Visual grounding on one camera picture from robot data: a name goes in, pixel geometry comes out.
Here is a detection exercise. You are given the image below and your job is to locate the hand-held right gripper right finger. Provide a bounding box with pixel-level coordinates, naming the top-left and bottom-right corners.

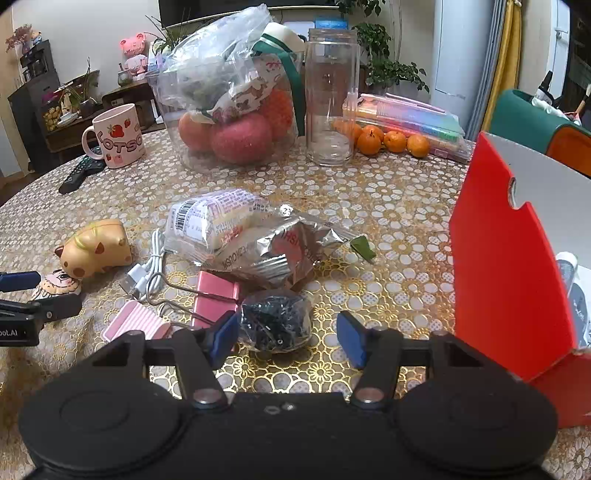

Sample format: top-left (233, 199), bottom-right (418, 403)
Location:
top-left (336, 311), bottom-right (485, 410)

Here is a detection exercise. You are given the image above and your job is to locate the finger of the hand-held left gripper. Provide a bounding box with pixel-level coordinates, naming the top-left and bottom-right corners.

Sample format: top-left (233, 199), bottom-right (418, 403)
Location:
top-left (0, 294), bottom-right (83, 322)
top-left (0, 271), bottom-right (42, 292)

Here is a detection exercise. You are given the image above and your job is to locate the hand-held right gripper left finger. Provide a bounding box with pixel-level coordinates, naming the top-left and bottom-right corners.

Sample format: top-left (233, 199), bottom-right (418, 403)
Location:
top-left (92, 310), bottom-right (241, 411)

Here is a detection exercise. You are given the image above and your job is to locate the pink binder clip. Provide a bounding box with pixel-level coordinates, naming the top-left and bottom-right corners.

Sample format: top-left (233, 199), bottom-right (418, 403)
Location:
top-left (156, 270), bottom-right (241, 331)

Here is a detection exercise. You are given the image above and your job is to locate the bag of black screws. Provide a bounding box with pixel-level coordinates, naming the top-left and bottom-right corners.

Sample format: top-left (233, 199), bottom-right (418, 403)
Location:
top-left (236, 288), bottom-right (314, 354)

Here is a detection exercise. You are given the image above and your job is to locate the yellow pig figurine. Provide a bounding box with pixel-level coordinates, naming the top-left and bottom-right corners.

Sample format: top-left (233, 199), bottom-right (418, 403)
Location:
top-left (54, 218), bottom-right (133, 280)

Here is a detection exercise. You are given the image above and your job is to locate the white charging cable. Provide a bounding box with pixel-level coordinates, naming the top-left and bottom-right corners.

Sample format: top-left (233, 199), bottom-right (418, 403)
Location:
top-left (120, 228), bottom-right (170, 306)

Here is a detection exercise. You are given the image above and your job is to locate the silver foil snack packet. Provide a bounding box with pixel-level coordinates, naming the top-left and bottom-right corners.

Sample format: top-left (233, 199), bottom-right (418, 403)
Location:
top-left (202, 209), bottom-right (355, 290)

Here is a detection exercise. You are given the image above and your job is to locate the white bread packet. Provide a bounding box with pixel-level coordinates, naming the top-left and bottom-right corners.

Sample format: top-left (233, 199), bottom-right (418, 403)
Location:
top-left (165, 188), bottom-right (269, 253)

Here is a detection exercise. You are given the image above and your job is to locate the red cardboard box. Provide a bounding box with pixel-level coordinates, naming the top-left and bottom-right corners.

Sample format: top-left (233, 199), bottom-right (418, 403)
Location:
top-left (448, 131), bottom-right (591, 430)

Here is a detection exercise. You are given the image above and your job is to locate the gold floral desktop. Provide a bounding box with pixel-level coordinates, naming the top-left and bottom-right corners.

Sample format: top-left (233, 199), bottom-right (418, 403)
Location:
top-left (0, 117), bottom-right (591, 435)

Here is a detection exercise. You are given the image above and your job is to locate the small green wrapper piece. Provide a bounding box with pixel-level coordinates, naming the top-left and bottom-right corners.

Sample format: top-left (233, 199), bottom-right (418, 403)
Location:
top-left (349, 235), bottom-right (378, 264)

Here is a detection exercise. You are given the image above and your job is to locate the dark wooden cabinet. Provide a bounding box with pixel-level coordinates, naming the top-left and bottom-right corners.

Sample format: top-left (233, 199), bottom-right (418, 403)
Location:
top-left (8, 39), bottom-right (108, 163)

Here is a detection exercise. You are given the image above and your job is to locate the pink strawberry print mug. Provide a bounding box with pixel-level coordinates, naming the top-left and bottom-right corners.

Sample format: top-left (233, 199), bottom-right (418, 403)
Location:
top-left (82, 103), bottom-right (147, 169)

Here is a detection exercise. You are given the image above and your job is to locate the clear plastic fruit container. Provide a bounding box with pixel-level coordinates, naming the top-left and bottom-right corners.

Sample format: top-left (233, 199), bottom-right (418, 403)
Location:
top-left (157, 69), bottom-right (306, 174)

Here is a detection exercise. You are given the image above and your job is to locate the small potted plant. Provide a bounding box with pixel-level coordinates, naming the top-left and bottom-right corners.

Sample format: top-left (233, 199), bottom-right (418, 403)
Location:
top-left (59, 57), bottom-right (101, 117)

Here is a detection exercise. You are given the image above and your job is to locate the red apple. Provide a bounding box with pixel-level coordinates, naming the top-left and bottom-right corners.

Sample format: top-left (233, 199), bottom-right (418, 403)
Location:
top-left (210, 113), bottom-right (273, 165)
top-left (178, 113), bottom-right (218, 153)

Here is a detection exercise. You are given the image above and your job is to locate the tangerine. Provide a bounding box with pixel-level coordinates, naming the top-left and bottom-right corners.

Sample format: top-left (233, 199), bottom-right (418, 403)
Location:
top-left (332, 119), bottom-right (363, 145)
top-left (383, 130), bottom-right (408, 154)
top-left (406, 134), bottom-right (431, 159)
top-left (359, 125), bottom-right (385, 156)

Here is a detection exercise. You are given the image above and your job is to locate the wooden television stand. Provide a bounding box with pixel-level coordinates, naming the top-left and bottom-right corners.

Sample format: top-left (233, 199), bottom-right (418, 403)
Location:
top-left (102, 78), bottom-right (168, 134)

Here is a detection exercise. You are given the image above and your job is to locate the pastel rainbow stationery pack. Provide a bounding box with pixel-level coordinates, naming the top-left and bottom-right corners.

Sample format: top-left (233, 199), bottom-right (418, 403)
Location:
top-left (343, 93), bottom-right (475, 163)

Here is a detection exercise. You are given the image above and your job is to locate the orange fruit in net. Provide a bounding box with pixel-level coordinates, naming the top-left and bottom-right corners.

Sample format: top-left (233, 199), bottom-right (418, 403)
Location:
top-left (262, 88), bottom-right (296, 142)

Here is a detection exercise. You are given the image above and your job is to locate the grey white tube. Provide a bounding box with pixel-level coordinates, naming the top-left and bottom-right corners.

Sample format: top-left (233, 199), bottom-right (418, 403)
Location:
top-left (554, 251), bottom-right (591, 352)

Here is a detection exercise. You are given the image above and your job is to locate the cartoon print snack packet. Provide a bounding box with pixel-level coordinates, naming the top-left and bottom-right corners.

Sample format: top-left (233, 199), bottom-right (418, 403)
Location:
top-left (212, 84), bottom-right (271, 123)

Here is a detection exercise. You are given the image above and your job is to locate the pink flower bunch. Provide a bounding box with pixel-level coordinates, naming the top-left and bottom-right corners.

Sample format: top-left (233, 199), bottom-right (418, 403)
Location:
top-left (5, 25), bottom-right (34, 54)

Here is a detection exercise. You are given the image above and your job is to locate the clear glass bottle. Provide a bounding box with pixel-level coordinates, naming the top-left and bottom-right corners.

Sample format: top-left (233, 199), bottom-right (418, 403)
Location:
top-left (305, 28), bottom-right (360, 167)

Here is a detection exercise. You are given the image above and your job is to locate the pink plush bear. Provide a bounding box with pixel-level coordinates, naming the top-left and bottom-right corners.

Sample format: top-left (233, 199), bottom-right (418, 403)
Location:
top-left (119, 32), bottom-right (151, 77)

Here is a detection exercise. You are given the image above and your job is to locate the green potted plant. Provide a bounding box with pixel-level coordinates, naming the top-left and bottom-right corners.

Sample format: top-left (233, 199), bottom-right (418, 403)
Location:
top-left (334, 0), bottom-right (431, 96)

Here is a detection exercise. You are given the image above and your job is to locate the green orange storage bin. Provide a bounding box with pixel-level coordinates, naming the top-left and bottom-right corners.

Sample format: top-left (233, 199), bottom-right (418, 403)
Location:
top-left (488, 89), bottom-right (591, 179)

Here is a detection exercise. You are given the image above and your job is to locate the clear plastic bag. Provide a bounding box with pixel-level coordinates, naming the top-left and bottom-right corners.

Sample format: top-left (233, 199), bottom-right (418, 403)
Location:
top-left (158, 4), bottom-right (306, 155)

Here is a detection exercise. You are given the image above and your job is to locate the thin leaf plant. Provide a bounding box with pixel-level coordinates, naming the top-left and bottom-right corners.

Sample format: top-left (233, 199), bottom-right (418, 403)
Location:
top-left (145, 11), bottom-right (186, 57)

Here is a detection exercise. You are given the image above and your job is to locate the white column air conditioner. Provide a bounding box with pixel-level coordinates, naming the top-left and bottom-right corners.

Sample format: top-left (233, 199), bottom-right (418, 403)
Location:
top-left (431, 0), bottom-right (502, 140)

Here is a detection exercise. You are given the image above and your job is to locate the white round object green ribbon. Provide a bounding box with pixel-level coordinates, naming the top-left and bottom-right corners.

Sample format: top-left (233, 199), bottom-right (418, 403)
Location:
top-left (255, 23), bottom-right (309, 137)

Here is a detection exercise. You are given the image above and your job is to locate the dark bottle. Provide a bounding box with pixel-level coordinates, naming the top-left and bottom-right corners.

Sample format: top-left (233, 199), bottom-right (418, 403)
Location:
top-left (531, 71), bottom-right (556, 105)

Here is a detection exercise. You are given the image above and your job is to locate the blue printed box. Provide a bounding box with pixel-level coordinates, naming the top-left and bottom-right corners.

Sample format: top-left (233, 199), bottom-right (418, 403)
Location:
top-left (314, 16), bottom-right (356, 31)

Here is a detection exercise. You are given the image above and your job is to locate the grey curtain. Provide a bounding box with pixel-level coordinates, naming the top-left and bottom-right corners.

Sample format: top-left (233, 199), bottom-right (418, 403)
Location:
top-left (480, 0), bottom-right (509, 133)

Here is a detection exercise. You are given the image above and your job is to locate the yellow curtain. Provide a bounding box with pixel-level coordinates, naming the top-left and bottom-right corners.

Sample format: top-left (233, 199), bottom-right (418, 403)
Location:
top-left (501, 0), bottom-right (523, 121)

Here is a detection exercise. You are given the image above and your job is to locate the black television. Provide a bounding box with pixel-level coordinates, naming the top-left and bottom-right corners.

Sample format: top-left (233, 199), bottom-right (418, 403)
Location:
top-left (158, 0), bottom-right (343, 24)

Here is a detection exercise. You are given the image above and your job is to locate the wooden handled brush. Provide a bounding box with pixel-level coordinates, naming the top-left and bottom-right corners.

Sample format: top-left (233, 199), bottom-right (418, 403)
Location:
top-left (574, 84), bottom-right (591, 123)

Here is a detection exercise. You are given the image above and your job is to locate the white door frame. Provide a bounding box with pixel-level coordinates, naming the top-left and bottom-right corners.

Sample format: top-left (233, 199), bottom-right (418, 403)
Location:
top-left (547, 0), bottom-right (574, 112)

